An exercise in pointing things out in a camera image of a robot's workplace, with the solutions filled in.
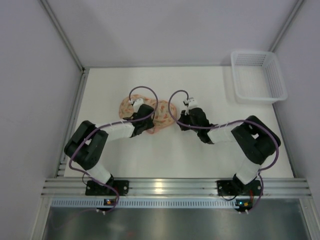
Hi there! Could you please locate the aluminium mounting rail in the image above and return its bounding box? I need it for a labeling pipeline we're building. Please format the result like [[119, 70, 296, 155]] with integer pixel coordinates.
[[41, 177, 312, 199]]

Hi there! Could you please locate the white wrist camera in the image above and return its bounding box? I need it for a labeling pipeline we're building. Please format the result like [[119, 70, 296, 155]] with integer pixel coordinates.
[[183, 97, 199, 111], [129, 98, 144, 112]]

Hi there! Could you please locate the purple cable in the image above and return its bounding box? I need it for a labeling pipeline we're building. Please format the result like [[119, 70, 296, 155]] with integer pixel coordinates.
[[167, 89, 280, 211], [68, 85, 159, 210]]

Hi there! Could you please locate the aluminium frame post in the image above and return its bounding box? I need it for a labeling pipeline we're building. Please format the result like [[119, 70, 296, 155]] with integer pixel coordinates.
[[38, 0, 85, 72], [268, 0, 307, 53]]

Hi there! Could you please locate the right aluminium frame post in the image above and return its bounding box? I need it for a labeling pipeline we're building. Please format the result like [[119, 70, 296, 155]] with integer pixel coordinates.
[[268, 0, 307, 53]]

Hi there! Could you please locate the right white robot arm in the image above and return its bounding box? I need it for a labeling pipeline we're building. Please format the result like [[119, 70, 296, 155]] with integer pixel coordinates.
[[177, 107, 281, 190]]

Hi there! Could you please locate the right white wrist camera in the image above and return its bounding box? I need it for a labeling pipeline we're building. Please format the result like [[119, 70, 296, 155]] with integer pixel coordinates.
[[183, 97, 199, 111]]

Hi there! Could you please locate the peach floral mesh laundry bag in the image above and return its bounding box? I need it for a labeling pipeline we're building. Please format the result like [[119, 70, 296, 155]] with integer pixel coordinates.
[[118, 94, 177, 135]]

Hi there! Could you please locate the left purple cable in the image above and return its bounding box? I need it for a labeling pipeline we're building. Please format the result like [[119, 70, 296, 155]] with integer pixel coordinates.
[[68, 85, 159, 210]]

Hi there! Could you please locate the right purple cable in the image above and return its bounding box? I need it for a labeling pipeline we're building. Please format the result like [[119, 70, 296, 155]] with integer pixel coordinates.
[[167, 89, 280, 211]]

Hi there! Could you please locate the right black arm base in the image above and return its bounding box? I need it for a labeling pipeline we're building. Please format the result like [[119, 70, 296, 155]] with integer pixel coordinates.
[[216, 179, 262, 197]]

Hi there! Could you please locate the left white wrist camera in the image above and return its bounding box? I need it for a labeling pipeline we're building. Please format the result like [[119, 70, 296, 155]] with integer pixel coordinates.
[[129, 98, 144, 112]]

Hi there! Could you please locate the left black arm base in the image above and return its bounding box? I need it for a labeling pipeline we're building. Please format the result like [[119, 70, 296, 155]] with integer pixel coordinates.
[[85, 178, 130, 196]]

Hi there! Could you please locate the white plastic basket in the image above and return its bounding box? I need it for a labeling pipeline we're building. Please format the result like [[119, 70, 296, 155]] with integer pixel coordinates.
[[230, 50, 288, 105]]

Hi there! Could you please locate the white slotted cable duct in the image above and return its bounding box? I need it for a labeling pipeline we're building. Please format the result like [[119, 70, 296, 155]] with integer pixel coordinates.
[[51, 197, 251, 209]]

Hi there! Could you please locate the left aluminium frame post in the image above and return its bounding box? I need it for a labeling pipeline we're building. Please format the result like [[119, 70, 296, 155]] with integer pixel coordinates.
[[38, 0, 85, 72]]

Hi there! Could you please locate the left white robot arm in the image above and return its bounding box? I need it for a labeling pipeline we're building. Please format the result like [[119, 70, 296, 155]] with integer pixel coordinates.
[[64, 103, 155, 187]]

